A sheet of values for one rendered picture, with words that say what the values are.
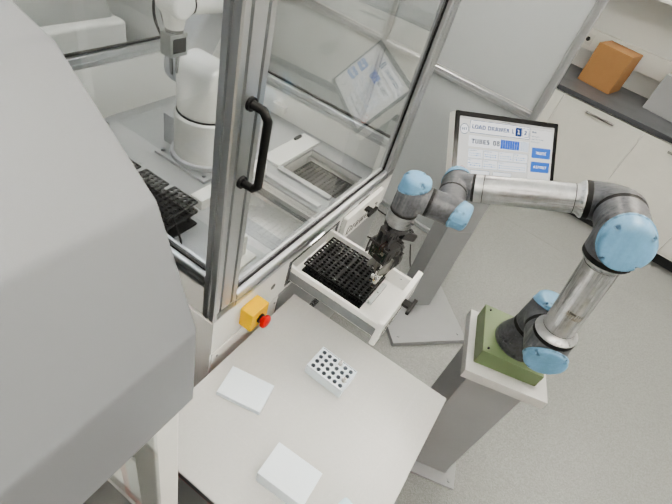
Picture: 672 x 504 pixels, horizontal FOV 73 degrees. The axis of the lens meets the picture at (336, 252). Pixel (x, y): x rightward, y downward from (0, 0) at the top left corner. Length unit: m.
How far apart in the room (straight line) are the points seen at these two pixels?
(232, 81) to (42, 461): 0.56
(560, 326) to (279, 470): 0.80
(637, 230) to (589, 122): 2.95
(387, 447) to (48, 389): 1.03
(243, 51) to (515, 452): 2.17
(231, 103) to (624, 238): 0.84
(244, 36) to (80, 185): 0.42
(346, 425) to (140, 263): 0.98
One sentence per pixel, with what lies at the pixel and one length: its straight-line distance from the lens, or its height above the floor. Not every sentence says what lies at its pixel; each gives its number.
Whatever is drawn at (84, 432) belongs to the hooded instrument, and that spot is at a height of 1.49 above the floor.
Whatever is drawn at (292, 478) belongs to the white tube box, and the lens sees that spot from 1.17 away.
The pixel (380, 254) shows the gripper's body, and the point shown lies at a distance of 1.24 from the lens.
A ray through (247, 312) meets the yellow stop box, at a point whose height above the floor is 0.91.
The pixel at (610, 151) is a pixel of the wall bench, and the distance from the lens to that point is 4.08.
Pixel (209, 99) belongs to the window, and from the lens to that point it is 0.85.
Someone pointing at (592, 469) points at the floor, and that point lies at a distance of 2.72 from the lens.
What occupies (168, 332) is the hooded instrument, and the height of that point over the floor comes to 1.52.
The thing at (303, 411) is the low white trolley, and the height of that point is 0.76.
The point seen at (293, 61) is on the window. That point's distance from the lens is 0.91.
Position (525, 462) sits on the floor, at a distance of 2.50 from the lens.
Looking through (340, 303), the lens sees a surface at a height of 0.88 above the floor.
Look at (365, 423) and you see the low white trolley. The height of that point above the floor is 0.76.
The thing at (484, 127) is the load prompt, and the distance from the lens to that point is 2.03.
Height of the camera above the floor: 1.90
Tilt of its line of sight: 42 degrees down
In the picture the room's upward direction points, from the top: 19 degrees clockwise
